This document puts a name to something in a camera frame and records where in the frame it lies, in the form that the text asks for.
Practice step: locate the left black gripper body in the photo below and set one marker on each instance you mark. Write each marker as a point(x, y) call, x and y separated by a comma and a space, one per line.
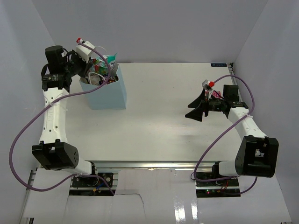
point(76, 65)

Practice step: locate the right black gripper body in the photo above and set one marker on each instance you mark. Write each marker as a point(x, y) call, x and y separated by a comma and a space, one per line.
point(215, 105)

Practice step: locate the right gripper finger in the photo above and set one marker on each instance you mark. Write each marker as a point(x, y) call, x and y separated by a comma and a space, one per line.
point(200, 101)
point(196, 114)

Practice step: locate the small red candy packet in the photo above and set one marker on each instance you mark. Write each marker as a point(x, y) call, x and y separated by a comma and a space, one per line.
point(216, 94)

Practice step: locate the blue snack bag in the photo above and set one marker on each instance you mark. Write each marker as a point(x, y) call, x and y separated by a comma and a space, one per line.
point(86, 80)

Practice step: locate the teal candy bag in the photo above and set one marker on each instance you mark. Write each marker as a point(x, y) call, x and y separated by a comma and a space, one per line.
point(100, 67)

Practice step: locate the purple candy packet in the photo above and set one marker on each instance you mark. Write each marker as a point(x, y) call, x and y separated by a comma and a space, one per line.
point(112, 79)

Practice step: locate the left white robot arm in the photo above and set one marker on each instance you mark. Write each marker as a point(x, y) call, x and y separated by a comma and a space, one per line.
point(53, 151)

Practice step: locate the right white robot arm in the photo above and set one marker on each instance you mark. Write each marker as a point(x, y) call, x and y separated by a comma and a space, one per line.
point(257, 154)

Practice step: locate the light blue paper bag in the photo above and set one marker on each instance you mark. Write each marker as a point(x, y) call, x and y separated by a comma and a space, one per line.
point(110, 96)

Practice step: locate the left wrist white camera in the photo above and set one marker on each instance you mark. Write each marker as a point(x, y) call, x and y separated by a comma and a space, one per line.
point(83, 52)

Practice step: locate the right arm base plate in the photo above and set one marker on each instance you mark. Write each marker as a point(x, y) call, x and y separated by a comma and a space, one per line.
point(217, 189)

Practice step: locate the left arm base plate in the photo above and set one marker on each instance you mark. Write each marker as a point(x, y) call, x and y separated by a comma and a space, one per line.
point(91, 186)

